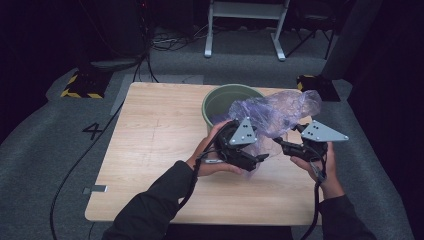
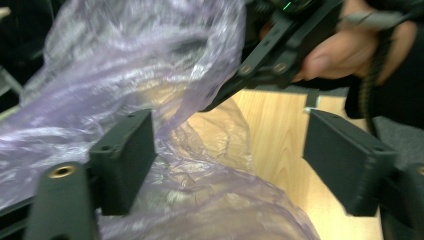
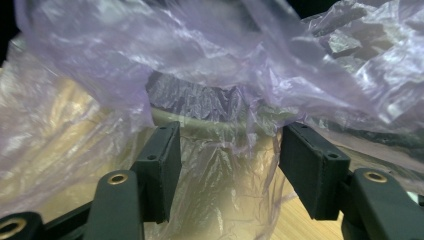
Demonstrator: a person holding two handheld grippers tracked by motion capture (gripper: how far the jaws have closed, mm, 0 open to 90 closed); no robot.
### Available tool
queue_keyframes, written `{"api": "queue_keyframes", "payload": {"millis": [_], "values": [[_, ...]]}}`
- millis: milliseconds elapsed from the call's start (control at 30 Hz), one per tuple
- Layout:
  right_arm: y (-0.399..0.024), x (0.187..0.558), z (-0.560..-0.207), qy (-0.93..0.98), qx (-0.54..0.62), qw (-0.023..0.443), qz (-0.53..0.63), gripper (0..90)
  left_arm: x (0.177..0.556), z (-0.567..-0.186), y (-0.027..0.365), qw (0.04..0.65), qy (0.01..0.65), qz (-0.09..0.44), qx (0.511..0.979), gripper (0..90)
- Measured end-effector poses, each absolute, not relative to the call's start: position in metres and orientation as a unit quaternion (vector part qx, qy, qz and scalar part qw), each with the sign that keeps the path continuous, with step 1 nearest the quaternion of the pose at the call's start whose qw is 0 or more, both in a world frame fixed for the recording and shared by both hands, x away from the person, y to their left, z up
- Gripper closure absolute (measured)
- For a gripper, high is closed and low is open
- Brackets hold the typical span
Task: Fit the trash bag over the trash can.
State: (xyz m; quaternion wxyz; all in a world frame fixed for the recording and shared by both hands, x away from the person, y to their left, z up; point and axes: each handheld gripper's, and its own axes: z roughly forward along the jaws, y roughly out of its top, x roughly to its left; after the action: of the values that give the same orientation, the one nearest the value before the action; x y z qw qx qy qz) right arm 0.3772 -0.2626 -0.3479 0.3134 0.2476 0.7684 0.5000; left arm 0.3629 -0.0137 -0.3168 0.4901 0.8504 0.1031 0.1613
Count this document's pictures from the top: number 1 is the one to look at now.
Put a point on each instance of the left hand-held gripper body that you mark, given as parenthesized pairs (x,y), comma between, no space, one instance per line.
(243,135)

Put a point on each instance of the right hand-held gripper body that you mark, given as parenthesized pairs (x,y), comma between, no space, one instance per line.
(321,133)

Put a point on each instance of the purple translucent plastic bag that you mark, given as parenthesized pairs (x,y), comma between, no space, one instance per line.
(273,113)

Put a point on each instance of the green round bin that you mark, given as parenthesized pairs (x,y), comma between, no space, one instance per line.
(218,100)

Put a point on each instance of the person's left hand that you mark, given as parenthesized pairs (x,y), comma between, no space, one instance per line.
(208,166)

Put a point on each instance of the person's right hand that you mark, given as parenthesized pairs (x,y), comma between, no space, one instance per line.
(328,180)

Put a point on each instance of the black yellow striped stand base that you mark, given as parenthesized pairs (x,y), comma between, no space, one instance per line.
(318,88)
(85,85)

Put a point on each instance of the person's dark clothing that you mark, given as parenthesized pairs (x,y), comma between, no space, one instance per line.
(226,232)

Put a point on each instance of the black folding stand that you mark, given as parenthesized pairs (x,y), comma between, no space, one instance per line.
(310,36)

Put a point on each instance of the grey upright column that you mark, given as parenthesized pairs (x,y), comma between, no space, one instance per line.
(353,40)

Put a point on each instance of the grey tape strip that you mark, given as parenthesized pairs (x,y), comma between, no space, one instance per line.
(96,189)

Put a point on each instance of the black equipment stand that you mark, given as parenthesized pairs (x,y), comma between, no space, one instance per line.
(110,36)

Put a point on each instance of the white metal table frame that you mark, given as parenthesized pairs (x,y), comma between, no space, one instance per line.
(245,10)

